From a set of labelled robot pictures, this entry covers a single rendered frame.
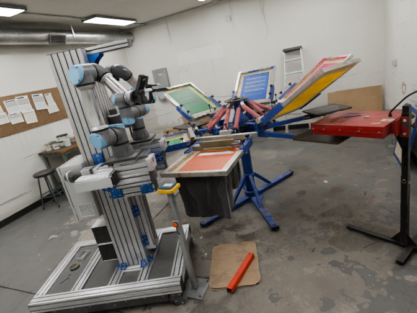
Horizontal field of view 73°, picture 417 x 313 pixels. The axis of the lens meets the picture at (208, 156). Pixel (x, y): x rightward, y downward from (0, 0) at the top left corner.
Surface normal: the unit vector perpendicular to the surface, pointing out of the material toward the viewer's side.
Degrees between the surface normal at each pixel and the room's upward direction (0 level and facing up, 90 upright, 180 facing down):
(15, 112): 87
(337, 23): 90
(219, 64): 90
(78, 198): 90
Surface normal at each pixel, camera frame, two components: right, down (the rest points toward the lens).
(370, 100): -0.40, 0.15
